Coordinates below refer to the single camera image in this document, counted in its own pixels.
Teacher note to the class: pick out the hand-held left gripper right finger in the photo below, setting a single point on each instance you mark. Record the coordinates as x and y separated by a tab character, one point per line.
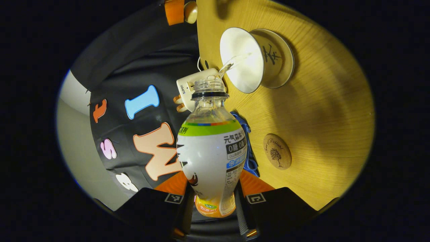
278	211

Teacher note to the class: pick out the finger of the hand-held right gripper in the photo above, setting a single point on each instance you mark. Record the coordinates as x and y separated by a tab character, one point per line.
174	11

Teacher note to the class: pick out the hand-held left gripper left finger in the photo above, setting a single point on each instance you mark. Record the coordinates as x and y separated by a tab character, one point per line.
154	211

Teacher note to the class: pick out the round wooden coaster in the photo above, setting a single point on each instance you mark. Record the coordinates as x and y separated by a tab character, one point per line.
277	151

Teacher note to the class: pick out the clear labelled water bottle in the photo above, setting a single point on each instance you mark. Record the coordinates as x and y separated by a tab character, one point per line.
211	158

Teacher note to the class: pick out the cream ceramic teacup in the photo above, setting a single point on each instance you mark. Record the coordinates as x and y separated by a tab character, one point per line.
242	57

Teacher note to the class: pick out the blue towel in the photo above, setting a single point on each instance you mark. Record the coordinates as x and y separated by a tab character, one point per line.
250	164

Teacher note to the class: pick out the black backdrop cloth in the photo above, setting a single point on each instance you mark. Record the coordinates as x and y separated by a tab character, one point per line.
134	67

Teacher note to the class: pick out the white toaster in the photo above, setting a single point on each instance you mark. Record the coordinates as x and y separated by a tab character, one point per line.
188	84

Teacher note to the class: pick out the toast bread slice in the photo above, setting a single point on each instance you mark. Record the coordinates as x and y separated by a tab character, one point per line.
182	108
178	99

